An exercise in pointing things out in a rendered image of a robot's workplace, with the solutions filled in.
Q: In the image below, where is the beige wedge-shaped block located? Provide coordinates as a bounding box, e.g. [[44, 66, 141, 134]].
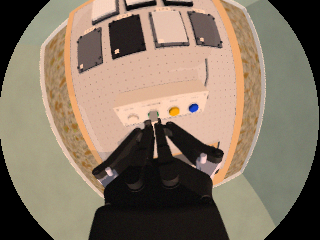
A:
[[113, 58, 209, 126]]

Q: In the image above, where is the dark grey rectangular plate with black pegs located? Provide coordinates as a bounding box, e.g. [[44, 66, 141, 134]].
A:
[[77, 27, 103, 73]]

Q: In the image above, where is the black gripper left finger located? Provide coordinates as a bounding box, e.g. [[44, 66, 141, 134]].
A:
[[92, 111, 155, 190]]

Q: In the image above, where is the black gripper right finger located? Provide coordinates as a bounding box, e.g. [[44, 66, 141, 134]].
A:
[[153, 110, 224, 186]]

